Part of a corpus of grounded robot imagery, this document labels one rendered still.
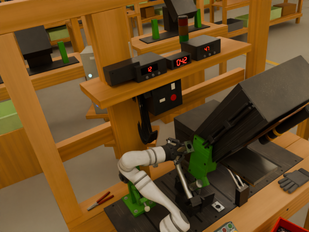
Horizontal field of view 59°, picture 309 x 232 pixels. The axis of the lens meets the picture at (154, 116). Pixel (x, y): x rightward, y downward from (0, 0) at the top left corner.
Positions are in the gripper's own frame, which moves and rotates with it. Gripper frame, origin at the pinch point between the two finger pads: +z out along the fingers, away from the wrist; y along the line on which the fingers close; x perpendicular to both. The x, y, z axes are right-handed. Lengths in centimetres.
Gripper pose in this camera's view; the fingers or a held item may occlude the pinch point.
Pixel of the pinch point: (185, 148)
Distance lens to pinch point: 134.0
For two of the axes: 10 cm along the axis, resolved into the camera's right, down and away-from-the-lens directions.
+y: -3.0, -9.2, 2.4
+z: 8.4, -1.3, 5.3
